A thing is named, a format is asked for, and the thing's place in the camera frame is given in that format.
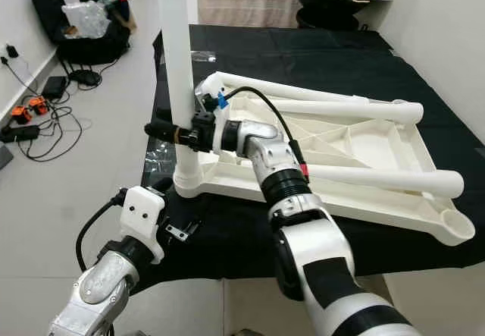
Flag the black round basin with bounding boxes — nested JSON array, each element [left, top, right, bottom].
[[292, 0, 395, 30]]

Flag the black power strip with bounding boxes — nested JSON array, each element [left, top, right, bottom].
[[1, 122, 40, 143]]

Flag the grey flat box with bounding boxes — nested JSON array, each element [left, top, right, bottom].
[[0, 143, 14, 171]]

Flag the clear plastic bag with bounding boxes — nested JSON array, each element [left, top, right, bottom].
[[61, 1, 111, 41]]

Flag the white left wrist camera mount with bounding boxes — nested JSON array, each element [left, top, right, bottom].
[[120, 186, 169, 265]]

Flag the orange black battery pack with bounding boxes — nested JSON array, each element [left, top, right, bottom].
[[28, 96, 49, 115], [11, 105, 33, 123]]

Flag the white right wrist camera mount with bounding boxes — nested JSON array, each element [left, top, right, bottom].
[[194, 74, 237, 155]]

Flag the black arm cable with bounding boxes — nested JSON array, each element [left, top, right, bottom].
[[76, 188, 128, 275], [221, 86, 310, 181]]

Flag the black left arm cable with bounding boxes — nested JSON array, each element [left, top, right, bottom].
[[76, 188, 128, 275]]

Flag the black fabric bag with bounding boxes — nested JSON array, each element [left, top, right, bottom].
[[32, 0, 133, 65]]

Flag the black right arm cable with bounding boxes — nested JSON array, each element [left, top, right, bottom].
[[221, 86, 310, 181]]

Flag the black floor cable tangle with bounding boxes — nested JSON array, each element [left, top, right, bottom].
[[8, 55, 80, 162]]

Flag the black power adapter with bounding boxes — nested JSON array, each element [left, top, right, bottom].
[[42, 75, 69, 100]]

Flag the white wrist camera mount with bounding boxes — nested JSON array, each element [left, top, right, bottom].
[[120, 186, 169, 265], [194, 74, 237, 155]]

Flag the white plastic table top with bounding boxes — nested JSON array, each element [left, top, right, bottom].
[[171, 71, 477, 247]]

